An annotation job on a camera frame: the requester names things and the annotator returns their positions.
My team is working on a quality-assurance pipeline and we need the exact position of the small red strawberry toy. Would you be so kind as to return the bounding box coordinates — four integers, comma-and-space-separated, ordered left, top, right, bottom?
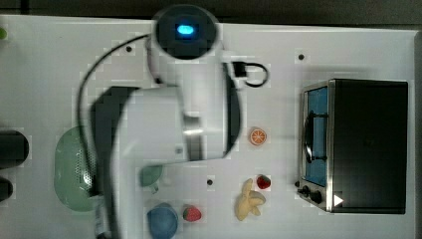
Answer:
257, 174, 271, 189

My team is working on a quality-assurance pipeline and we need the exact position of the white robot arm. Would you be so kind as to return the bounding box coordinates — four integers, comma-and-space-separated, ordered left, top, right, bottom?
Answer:
90, 5, 242, 239

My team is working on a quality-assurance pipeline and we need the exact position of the blue bowl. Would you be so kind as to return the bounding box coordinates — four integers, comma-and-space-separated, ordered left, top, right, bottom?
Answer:
147, 202, 178, 239

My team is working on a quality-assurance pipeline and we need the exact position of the black cylinder cup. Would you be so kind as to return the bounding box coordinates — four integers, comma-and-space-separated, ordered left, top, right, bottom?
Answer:
0, 130, 30, 169

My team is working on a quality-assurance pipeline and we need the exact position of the peeled banana toy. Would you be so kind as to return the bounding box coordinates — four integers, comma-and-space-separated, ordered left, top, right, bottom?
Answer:
235, 178, 266, 221

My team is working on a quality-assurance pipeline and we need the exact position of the orange slice toy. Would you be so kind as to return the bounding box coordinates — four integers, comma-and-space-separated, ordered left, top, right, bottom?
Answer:
249, 127, 267, 146

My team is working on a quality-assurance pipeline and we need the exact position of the black cable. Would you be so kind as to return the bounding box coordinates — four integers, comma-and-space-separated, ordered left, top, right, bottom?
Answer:
76, 33, 150, 167

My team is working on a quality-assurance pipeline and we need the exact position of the silver toaster oven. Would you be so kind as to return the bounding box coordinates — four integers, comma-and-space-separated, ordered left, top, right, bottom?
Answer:
295, 79, 409, 214

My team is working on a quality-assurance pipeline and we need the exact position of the green cup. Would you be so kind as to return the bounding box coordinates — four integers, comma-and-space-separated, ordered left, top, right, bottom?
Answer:
139, 165, 163, 194

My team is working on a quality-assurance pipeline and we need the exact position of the large red strawberry toy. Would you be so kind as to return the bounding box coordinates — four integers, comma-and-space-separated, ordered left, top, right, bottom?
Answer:
182, 206, 202, 222

